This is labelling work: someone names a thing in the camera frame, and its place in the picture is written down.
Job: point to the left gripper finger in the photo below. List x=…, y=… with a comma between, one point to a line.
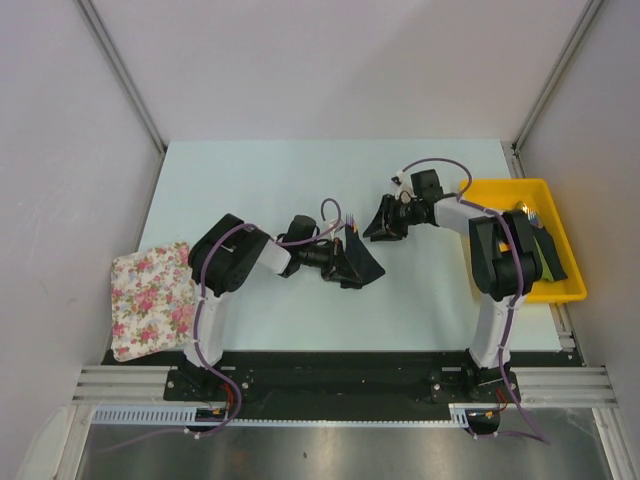
x=337, y=252
x=344, y=273

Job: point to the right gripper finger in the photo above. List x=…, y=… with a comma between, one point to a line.
x=383, y=214
x=386, y=234

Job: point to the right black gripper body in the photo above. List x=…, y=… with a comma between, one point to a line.
x=395, y=216

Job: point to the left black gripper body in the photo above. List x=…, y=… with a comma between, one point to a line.
x=340, y=260

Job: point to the purple fork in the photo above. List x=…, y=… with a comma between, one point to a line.
x=349, y=222

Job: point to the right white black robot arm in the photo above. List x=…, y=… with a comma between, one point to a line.
x=505, y=265

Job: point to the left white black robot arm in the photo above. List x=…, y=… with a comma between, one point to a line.
x=222, y=260

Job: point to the dark rolled napkin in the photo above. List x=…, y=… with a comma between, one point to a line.
x=547, y=250

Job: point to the green rolled napkin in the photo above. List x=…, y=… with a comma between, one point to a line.
x=547, y=274

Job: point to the yellow plastic bin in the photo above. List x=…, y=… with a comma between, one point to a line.
x=505, y=194

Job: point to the gold spoon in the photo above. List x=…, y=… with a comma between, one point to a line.
x=523, y=207

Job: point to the floral cloth mat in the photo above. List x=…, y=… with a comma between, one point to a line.
x=152, y=301

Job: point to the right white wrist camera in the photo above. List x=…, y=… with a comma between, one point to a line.
x=404, y=191

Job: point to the right corner aluminium post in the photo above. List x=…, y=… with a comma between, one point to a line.
x=568, y=52

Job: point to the corner aluminium post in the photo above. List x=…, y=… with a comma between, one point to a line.
x=568, y=52
x=108, y=48

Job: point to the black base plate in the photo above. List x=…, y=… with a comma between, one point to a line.
x=342, y=387

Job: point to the white cable duct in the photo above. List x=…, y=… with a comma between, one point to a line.
x=176, y=416

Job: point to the aluminium frame rail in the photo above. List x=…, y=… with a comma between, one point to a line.
x=566, y=387

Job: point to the left corner aluminium post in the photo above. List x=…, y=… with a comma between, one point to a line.
x=108, y=48

